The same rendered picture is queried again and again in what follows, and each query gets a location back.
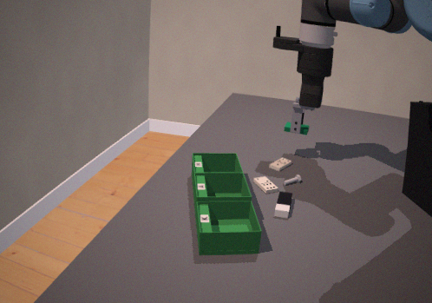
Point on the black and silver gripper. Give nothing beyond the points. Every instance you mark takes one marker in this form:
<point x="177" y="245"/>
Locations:
<point x="314" y="63"/>

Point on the green three-compartment bin rack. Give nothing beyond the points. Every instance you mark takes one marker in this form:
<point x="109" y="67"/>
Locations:
<point x="225" y="225"/>

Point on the cream domino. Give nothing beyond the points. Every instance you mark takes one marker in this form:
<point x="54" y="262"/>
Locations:
<point x="266" y="185"/>
<point x="280" y="164"/>

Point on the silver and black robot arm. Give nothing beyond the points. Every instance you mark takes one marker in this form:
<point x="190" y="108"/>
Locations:
<point x="400" y="14"/>

